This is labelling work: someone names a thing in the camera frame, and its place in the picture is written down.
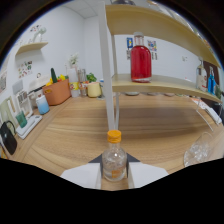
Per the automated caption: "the clear glass with ice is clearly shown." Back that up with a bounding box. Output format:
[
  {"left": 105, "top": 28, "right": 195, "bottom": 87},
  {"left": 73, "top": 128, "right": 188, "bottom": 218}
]
[{"left": 183, "top": 131, "right": 214, "bottom": 168}]

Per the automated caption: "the wooden wall shelf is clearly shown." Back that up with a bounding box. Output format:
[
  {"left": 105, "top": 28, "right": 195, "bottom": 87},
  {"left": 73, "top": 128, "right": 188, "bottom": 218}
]
[{"left": 15, "top": 41, "right": 49, "bottom": 56}]

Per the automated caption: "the small clear bottle orange cap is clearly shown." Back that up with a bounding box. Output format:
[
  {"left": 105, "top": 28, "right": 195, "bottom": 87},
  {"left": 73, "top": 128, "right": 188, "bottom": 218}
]
[{"left": 101, "top": 129, "right": 128, "bottom": 182}]

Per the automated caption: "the orange storage basket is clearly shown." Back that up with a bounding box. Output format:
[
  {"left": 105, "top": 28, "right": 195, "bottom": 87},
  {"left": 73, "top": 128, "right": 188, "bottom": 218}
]
[{"left": 42, "top": 78, "right": 72, "bottom": 106}]

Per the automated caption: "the blue and white cup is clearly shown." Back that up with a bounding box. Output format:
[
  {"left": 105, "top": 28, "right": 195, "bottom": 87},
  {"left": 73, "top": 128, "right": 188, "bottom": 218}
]
[{"left": 35, "top": 94, "right": 51, "bottom": 116}]

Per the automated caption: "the clear bottle red label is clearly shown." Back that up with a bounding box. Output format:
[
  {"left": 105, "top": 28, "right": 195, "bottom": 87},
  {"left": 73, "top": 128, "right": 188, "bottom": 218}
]
[{"left": 195, "top": 59, "right": 208, "bottom": 93}]

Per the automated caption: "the white tray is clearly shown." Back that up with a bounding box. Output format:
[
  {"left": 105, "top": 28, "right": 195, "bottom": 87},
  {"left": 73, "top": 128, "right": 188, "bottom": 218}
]
[{"left": 15, "top": 114, "right": 43, "bottom": 140}]

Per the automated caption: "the red liquid bottle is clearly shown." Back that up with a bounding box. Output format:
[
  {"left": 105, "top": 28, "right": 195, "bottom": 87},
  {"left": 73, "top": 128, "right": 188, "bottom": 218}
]
[{"left": 130, "top": 31, "right": 153, "bottom": 83}]

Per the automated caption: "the white frame wooden shelf rack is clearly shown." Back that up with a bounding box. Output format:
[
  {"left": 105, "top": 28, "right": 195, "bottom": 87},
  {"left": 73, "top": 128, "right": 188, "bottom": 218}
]
[{"left": 98, "top": 1, "right": 224, "bottom": 133}]

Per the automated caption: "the green cup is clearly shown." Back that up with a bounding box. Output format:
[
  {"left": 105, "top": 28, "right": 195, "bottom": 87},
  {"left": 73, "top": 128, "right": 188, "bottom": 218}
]
[{"left": 15, "top": 110, "right": 28, "bottom": 129}]

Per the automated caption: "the green potted plant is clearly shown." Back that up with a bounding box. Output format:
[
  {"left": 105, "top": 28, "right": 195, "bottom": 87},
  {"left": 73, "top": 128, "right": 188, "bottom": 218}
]
[{"left": 85, "top": 72, "right": 98, "bottom": 84}]

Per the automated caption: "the black handbag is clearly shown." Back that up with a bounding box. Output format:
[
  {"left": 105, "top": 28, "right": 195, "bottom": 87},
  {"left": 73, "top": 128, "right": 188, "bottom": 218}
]
[{"left": 0, "top": 120, "right": 18, "bottom": 156}]

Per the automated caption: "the yellow cup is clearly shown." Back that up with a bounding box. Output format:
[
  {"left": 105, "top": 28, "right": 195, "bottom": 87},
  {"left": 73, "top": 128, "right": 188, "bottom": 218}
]
[{"left": 86, "top": 81, "right": 102, "bottom": 99}]

